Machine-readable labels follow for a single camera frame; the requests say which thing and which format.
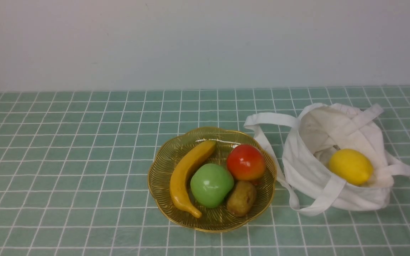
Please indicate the white cloth tote bag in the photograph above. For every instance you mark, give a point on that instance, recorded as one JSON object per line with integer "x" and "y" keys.
{"x": 315, "y": 135}

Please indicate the yellow lemon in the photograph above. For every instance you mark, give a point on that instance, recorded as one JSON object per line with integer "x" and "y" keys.
{"x": 352, "y": 166}

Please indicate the green apple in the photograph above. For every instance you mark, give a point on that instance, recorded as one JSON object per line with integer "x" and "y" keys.
{"x": 210, "y": 184}

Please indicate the amber glass fruit bowl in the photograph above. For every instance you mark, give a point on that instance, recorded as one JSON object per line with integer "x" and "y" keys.
{"x": 217, "y": 219}

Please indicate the green checkered tablecloth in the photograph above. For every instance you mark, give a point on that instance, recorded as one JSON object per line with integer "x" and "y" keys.
{"x": 73, "y": 175}

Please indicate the yellow banana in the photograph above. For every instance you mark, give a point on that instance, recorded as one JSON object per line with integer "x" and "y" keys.
{"x": 183, "y": 171}

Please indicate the brown kiwi fruit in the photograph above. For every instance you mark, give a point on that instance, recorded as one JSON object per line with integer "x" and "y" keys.
{"x": 242, "y": 198}

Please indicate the red apple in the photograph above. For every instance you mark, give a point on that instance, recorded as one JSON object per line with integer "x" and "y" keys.
{"x": 246, "y": 163}

